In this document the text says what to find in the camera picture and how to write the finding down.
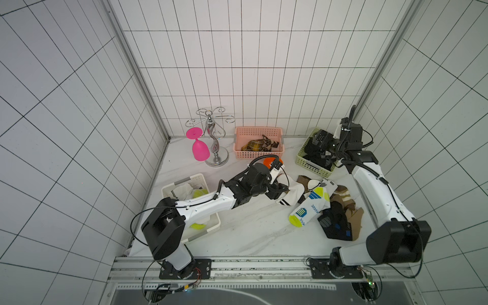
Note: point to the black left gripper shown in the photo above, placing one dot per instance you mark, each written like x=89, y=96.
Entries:
x=276, y=191

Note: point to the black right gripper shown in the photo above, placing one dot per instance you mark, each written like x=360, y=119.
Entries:
x=320, y=149

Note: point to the brown yellow plaid sock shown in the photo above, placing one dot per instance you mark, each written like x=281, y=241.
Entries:
x=253, y=145

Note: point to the brown argyle sock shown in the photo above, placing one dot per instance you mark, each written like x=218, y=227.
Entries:
x=268, y=145

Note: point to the white sock neon yellow toe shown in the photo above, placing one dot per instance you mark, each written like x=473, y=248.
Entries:
x=317, y=201

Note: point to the cream sock with black stripes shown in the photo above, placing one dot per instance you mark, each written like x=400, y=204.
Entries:
x=183, y=192

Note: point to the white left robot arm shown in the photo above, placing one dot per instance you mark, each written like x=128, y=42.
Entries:
x=164, y=226

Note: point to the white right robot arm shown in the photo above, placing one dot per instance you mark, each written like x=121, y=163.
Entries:
x=399, y=237

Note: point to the pink perforated plastic basket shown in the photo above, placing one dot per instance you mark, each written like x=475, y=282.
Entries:
x=245, y=134

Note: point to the green perforated plastic basket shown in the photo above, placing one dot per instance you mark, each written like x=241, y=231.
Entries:
x=309, y=164

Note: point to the white perforated plastic basket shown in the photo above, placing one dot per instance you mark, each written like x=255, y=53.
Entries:
x=204, y=226

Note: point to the orange plastic bowl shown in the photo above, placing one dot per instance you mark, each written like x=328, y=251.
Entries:
x=268, y=162

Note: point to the brown tan striped sock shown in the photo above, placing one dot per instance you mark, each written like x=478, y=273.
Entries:
x=353, y=214

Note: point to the white sock navy stripes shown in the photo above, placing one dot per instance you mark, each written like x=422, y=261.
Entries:
x=313, y=184

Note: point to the pink plastic wine glass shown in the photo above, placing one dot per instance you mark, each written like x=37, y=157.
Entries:
x=199, y=146

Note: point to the chrome glass holder stand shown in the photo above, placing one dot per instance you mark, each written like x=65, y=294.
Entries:
x=207, y=123

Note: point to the black sock blue squares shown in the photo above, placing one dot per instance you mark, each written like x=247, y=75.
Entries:
x=334, y=223

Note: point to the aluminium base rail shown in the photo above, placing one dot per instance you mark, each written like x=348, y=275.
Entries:
x=247, y=272

